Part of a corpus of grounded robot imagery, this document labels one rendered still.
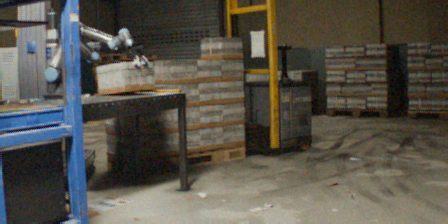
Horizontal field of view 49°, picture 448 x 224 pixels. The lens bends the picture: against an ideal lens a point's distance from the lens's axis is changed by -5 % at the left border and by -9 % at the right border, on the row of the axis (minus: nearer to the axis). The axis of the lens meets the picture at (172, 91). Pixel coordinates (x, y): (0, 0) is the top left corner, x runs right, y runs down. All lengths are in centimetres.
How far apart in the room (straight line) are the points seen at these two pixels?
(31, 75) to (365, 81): 626
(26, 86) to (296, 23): 788
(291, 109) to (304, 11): 582
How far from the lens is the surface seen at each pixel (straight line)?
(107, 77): 412
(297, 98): 590
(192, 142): 521
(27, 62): 466
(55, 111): 311
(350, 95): 942
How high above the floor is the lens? 103
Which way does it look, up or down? 3 degrees down
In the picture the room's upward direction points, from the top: 2 degrees counter-clockwise
